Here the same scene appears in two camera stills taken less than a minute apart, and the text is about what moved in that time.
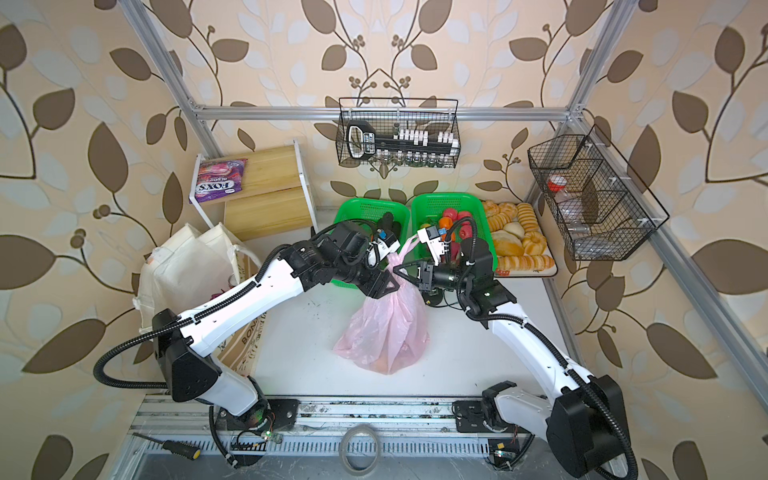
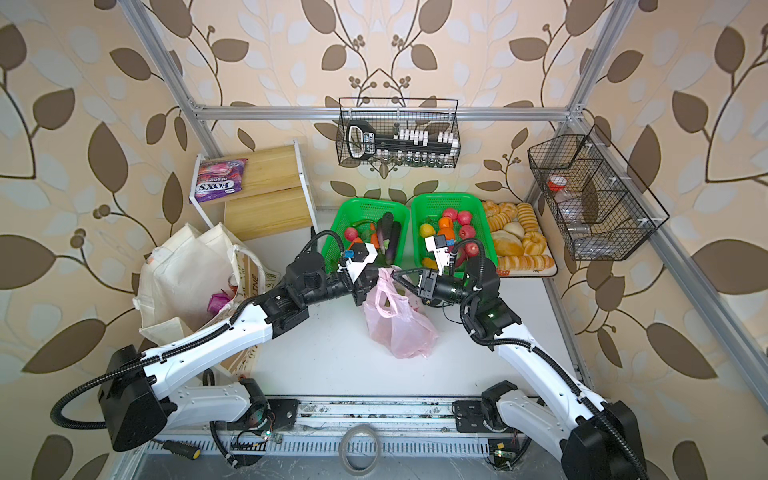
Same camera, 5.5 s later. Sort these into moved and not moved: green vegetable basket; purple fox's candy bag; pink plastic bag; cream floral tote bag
Moved: pink plastic bag
Not moved: cream floral tote bag; purple fox's candy bag; green vegetable basket
